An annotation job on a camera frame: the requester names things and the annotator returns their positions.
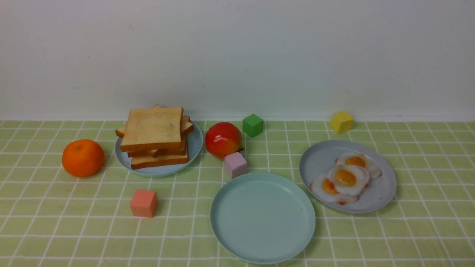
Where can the toast slice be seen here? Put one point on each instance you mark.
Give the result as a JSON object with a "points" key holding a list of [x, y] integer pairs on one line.
{"points": [[161, 160], [129, 145], [156, 153], [186, 124]]}

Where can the fried egg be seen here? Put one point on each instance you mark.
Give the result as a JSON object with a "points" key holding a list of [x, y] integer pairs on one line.
{"points": [[358, 159], [325, 191], [349, 179]]}

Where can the red apple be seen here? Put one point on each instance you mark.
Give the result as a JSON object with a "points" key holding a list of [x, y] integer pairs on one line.
{"points": [[223, 139]]}

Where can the green cube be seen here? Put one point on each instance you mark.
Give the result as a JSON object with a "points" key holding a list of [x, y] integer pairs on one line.
{"points": [[252, 125]]}

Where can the pink lilac cube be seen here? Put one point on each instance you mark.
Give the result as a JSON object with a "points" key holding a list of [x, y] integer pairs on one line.
{"points": [[235, 165]]}

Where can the light blue bread plate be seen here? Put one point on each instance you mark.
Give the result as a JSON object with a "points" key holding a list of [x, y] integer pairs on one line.
{"points": [[195, 143]]}

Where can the teal empty plate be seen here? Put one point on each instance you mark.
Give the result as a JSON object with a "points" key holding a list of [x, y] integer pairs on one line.
{"points": [[262, 218]]}

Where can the yellow cube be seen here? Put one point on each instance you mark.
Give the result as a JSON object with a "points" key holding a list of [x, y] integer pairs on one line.
{"points": [[342, 121]]}

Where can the salmon red cube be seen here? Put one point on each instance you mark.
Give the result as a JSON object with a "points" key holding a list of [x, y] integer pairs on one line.
{"points": [[144, 203]]}

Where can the grey egg plate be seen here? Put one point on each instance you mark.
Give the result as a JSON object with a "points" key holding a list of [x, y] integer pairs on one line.
{"points": [[320, 159]]}

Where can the orange mandarin fruit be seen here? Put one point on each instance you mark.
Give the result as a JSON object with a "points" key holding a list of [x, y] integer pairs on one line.
{"points": [[83, 158]]}

